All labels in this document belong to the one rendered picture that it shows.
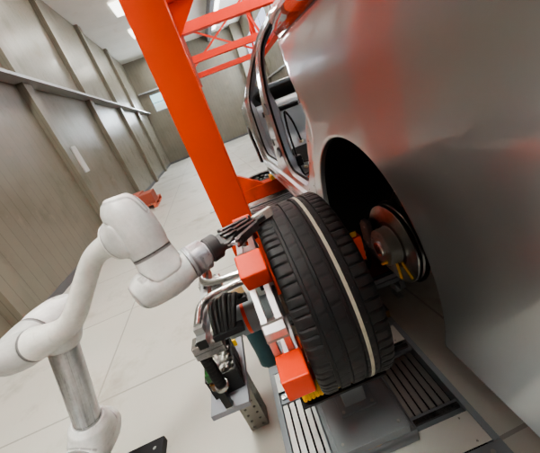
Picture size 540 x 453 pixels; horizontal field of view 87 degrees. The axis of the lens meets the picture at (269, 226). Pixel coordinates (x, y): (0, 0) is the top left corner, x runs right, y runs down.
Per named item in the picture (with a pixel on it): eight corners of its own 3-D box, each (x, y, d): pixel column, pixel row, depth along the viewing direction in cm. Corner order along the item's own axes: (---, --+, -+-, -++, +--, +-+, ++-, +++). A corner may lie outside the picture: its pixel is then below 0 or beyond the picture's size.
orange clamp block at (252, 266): (273, 281, 79) (268, 269, 72) (247, 292, 79) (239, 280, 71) (265, 260, 83) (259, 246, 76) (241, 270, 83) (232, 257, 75)
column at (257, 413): (269, 423, 152) (240, 370, 136) (252, 430, 152) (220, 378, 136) (266, 406, 161) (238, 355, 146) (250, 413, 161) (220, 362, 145)
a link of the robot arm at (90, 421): (66, 479, 114) (98, 425, 135) (105, 479, 114) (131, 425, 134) (0, 320, 88) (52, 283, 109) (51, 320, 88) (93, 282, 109)
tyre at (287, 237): (346, 190, 67) (296, 190, 132) (253, 226, 66) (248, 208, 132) (424, 417, 77) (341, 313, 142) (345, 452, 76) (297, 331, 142)
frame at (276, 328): (324, 416, 89) (266, 279, 68) (305, 424, 89) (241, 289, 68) (285, 310, 139) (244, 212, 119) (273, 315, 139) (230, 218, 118)
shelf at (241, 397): (252, 405, 118) (249, 400, 117) (213, 421, 118) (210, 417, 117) (243, 333, 158) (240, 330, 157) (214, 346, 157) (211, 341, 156)
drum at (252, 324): (290, 326, 100) (277, 296, 95) (234, 350, 99) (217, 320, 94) (281, 303, 113) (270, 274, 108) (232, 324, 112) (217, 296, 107)
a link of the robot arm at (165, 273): (204, 282, 73) (176, 239, 70) (147, 322, 67) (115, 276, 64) (194, 277, 83) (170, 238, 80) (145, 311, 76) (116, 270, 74)
